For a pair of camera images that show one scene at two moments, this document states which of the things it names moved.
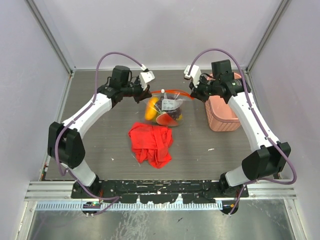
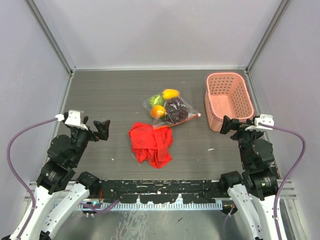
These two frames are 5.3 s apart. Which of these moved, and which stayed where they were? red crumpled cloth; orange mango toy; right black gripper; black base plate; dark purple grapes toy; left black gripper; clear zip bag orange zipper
Moved: left black gripper; right black gripper; clear zip bag orange zipper; orange mango toy; dark purple grapes toy
Stayed: black base plate; red crumpled cloth
